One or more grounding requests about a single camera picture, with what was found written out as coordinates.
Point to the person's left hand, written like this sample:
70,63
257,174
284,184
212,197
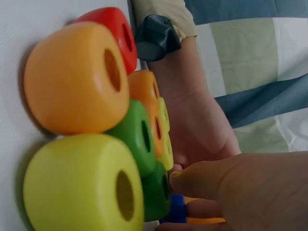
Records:
192,115

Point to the person's right hand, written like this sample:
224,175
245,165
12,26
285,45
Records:
260,192

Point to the person's left fingers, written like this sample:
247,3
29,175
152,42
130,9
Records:
180,163

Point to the person's right thumb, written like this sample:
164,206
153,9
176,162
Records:
202,179

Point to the blue plastic piece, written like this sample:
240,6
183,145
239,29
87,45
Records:
175,209

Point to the orange plastic piece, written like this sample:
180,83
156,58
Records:
209,220

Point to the black wrist band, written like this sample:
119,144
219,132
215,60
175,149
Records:
156,38

